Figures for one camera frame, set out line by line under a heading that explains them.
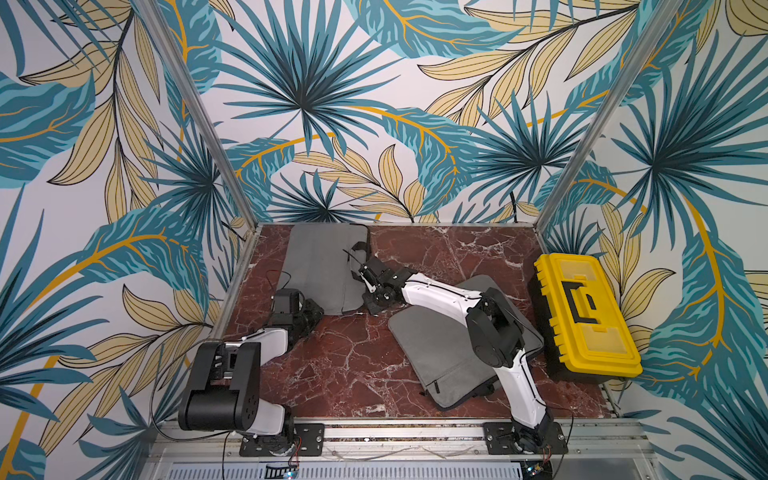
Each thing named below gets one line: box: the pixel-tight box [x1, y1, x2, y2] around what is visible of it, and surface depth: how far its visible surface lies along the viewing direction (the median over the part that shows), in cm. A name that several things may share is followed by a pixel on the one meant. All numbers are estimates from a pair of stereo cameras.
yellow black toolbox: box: [528, 252, 643, 379], surface depth 79 cm
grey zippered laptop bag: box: [281, 224, 371, 315], surface depth 105 cm
